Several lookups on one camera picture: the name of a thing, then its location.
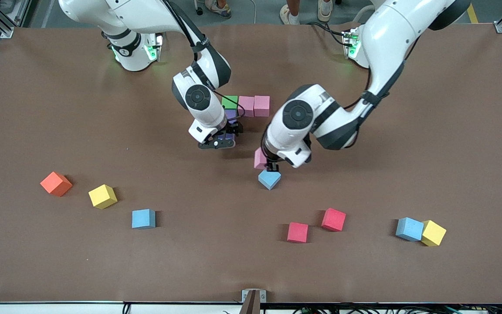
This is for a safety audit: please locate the black left base cable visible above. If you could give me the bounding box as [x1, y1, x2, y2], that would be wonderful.
[306, 21, 348, 46]

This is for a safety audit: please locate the yellow foam block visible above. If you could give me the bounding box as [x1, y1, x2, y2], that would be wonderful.
[421, 220, 447, 247]
[88, 184, 118, 210]

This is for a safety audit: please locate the blue foam block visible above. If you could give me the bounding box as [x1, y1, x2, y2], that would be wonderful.
[258, 170, 282, 191]
[396, 217, 425, 242]
[132, 209, 156, 229]

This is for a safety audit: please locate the brown paper table cover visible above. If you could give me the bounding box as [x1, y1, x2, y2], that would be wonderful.
[0, 23, 502, 304]

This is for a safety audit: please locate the grey sneaker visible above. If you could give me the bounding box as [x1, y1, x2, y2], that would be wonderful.
[204, 0, 233, 19]

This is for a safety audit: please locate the metal clamp bracket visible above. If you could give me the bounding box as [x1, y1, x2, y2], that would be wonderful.
[242, 289, 267, 314]

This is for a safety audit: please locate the white hose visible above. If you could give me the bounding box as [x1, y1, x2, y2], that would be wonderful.
[353, 3, 376, 22]

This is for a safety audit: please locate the red foam block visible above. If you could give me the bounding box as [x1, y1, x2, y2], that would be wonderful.
[321, 208, 346, 232]
[287, 222, 309, 243]

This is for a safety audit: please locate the orange foam block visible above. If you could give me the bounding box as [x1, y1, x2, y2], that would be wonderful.
[40, 171, 73, 197]

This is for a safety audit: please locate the pink foam block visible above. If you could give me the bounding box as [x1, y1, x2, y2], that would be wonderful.
[254, 96, 271, 118]
[237, 96, 255, 118]
[254, 147, 269, 170]

